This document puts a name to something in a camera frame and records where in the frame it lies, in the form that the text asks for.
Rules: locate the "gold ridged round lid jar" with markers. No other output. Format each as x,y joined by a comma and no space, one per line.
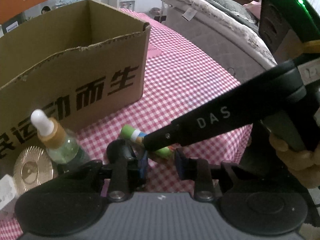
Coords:
32,168

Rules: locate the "right human hand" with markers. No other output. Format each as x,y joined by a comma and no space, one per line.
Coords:
304,165

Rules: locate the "dropper bottle with cork collar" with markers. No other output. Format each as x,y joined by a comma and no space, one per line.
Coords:
61,144

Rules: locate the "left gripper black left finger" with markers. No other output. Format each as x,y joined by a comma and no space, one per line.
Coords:
129,170

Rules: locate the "pink checkered tablecloth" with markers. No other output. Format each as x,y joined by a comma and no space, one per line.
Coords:
178,78

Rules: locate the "green cosmetic tube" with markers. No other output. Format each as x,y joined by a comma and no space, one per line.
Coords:
137,136

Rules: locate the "pink pillow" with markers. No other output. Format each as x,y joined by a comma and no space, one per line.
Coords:
254,7

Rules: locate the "white tube packet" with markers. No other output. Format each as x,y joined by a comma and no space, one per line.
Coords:
8,191

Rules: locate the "grey green blanket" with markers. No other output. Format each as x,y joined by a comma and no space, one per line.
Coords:
231,8

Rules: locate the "grey quilted mattress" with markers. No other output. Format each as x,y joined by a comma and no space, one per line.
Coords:
236,47

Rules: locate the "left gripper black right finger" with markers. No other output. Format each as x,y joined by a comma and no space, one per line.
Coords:
200,172

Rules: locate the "brown cardboard box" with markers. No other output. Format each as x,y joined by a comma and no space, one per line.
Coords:
78,63

